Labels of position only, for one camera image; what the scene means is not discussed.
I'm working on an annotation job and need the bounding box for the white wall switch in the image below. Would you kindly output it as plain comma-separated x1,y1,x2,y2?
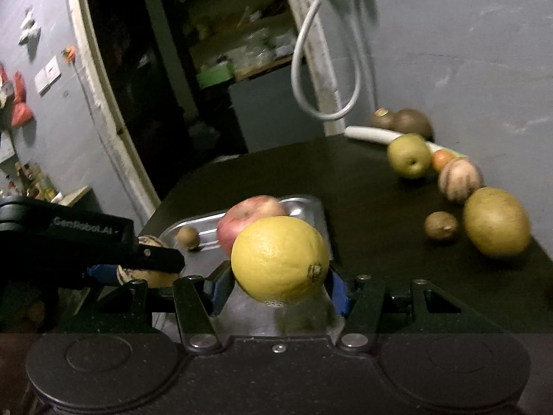
35,56,62,96

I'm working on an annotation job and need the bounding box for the grey-blue cabinet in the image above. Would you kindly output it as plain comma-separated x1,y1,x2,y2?
228,64,326,153

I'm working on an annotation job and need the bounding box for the metal tray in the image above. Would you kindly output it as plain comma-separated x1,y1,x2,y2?
153,194,346,338

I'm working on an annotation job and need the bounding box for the red hanging bag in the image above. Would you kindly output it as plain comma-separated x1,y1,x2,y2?
9,71,35,128

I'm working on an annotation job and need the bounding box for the white looped cable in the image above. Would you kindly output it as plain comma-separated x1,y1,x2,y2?
291,0,377,122

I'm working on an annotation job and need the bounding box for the small orange tangerine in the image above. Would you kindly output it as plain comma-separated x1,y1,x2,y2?
432,150,455,171

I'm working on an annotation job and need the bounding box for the green box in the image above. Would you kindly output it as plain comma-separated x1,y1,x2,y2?
196,63,236,90

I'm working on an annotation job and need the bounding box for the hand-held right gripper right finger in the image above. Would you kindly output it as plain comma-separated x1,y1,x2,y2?
328,268,506,350

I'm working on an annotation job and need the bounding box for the plain brown kiwi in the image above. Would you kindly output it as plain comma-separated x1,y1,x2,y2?
391,109,433,140

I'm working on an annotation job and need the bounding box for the striped pepino melon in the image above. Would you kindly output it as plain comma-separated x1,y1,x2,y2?
116,235,180,288
438,158,484,204

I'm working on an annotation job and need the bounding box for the red apple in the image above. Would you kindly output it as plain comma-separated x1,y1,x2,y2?
216,196,289,258

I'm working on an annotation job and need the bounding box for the white wall hook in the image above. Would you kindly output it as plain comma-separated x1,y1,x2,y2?
18,6,42,46

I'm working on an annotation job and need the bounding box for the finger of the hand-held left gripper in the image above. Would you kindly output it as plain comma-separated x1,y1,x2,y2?
123,246,186,276
84,263,122,288

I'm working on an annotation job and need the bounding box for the yellow-green pear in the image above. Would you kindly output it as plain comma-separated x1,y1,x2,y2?
386,134,433,179

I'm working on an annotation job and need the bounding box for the small brown kiwi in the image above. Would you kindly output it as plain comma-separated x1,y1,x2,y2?
175,226,200,250
423,211,459,243

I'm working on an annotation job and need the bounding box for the brown kiwi with sticker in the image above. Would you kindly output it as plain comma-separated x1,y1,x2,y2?
369,108,397,130

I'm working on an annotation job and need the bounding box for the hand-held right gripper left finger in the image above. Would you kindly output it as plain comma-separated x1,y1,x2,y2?
56,261,236,352

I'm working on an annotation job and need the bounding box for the white door frame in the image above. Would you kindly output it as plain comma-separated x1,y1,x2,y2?
64,0,161,222

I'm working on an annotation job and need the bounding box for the white leek stalk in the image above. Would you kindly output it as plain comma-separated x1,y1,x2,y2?
344,125,469,158

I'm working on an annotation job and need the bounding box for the large yellow-green mango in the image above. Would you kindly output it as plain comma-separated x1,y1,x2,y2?
463,187,531,258

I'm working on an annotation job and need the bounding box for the yellow lemon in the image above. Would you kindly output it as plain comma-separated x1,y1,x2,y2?
231,216,330,307

